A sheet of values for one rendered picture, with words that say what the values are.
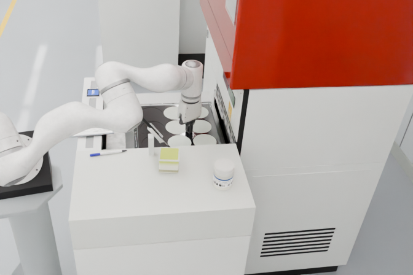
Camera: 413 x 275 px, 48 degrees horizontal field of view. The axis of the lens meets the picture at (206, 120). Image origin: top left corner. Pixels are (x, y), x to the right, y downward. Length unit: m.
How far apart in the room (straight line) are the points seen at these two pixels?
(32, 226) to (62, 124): 0.68
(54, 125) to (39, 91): 2.59
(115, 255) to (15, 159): 0.52
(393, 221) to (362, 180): 0.96
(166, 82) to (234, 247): 0.68
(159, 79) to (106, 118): 0.20
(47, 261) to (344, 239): 1.43
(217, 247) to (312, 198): 0.64
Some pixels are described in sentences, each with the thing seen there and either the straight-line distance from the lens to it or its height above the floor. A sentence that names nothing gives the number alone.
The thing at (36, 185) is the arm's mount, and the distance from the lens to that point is 1.89.
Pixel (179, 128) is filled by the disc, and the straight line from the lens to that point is 2.04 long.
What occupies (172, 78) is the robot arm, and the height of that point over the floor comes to 1.37.
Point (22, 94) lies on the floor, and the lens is 4.04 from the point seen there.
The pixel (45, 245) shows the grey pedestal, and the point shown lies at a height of 0.50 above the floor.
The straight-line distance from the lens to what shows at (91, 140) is 1.90.
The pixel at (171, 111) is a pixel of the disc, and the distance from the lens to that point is 2.14.
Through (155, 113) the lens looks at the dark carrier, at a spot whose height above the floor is 0.90.
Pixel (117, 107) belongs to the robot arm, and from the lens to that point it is 1.46.
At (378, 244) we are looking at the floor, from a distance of 3.01.
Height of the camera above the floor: 2.14
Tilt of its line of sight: 36 degrees down
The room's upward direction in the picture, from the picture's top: 4 degrees clockwise
